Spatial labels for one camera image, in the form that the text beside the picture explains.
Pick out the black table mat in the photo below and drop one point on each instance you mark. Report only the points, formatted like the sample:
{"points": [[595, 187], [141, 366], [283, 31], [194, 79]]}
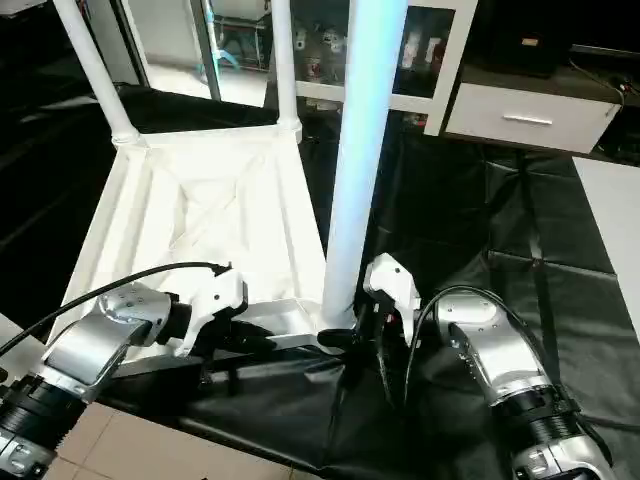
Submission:
{"points": [[480, 230]]}

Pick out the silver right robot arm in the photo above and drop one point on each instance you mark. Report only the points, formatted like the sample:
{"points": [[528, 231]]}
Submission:
{"points": [[495, 350]]}

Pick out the white flat board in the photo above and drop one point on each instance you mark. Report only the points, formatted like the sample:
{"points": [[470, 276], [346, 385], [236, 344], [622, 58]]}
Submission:
{"points": [[615, 230]]}

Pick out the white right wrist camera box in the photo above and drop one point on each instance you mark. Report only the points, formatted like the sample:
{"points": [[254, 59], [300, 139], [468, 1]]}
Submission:
{"points": [[392, 280]]}

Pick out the white plastic table leg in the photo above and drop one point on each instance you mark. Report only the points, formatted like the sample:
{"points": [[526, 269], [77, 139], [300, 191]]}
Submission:
{"points": [[95, 70], [360, 140], [285, 65]]}

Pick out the white plastic table top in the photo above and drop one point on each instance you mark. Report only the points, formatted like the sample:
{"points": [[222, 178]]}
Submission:
{"points": [[220, 200]]}

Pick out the black speaker box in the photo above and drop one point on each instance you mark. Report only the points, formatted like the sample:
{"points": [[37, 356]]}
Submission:
{"points": [[525, 40]]}

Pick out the blue plastic stool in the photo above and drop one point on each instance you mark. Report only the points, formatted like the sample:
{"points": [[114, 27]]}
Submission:
{"points": [[220, 60]]}

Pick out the white drawer unit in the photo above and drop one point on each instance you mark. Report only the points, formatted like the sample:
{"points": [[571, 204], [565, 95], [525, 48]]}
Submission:
{"points": [[530, 118]]}

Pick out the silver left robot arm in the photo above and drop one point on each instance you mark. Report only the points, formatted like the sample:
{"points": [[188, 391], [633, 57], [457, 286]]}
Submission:
{"points": [[100, 335]]}

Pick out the dark TV stand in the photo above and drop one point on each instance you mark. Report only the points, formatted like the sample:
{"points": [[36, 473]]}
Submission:
{"points": [[622, 110]]}

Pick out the white glass door cabinet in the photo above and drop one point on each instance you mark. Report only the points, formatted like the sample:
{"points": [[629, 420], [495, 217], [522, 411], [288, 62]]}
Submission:
{"points": [[430, 70]]}

